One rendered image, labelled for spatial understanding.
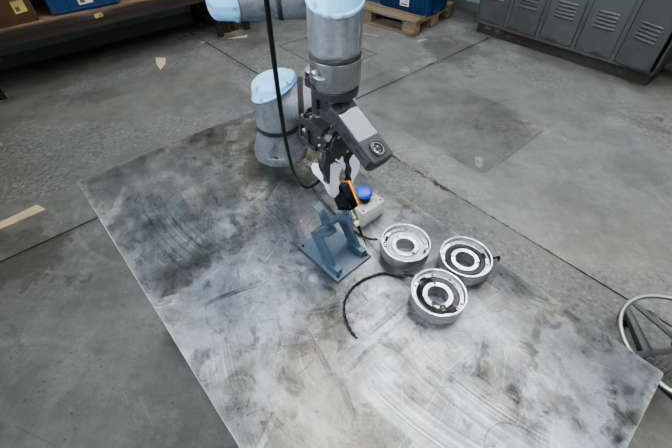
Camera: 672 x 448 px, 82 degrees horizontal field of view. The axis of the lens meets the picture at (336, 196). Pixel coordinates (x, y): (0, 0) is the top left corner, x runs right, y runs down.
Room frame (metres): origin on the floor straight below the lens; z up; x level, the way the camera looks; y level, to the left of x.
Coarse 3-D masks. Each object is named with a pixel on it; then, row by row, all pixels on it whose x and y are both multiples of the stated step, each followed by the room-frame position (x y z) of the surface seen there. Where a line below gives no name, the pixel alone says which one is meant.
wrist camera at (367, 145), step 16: (336, 112) 0.50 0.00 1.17; (352, 112) 0.51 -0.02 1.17; (336, 128) 0.50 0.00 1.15; (352, 128) 0.48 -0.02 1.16; (368, 128) 0.49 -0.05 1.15; (352, 144) 0.47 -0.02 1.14; (368, 144) 0.46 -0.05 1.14; (384, 144) 0.47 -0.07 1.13; (368, 160) 0.44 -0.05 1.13; (384, 160) 0.45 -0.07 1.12
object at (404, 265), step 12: (396, 228) 0.58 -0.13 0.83; (408, 228) 0.58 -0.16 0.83; (384, 240) 0.55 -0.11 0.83; (396, 240) 0.55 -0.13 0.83; (408, 240) 0.55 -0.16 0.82; (384, 252) 0.51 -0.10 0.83; (396, 252) 0.52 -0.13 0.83; (408, 252) 0.52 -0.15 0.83; (396, 264) 0.49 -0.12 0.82; (408, 264) 0.48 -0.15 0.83; (420, 264) 0.49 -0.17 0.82
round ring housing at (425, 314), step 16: (432, 272) 0.46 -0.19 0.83; (448, 272) 0.46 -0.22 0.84; (416, 288) 0.43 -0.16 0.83; (432, 288) 0.43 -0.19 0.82; (448, 288) 0.43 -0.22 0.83; (464, 288) 0.42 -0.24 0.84; (416, 304) 0.39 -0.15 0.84; (448, 304) 0.39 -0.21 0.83; (464, 304) 0.38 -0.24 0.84; (432, 320) 0.36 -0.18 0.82; (448, 320) 0.36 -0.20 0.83
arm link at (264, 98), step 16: (256, 80) 0.90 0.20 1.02; (272, 80) 0.89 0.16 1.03; (288, 80) 0.88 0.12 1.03; (256, 96) 0.87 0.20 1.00; (272, 96) 0.85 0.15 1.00; (288, 96) 0.87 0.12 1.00; (256, 112) 0.88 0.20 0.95; (272, 112) 0.85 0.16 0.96; (288, 112) 0.86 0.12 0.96; (272, 128) 0.85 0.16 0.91; (288, 128) 0.86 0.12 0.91
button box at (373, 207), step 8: (360, 200) 0.65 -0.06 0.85; (368, 200) 0.65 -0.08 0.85; (376, 200) 0.66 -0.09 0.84; (360, 208) 0.63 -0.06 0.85; (368, 208) 0.63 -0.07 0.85; (376, 208) 0.64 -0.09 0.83; (360, 216) 0.62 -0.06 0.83; (368, 216) 0.62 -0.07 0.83; (376, 216) 0.64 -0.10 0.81; (360, 224) 0.62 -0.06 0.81
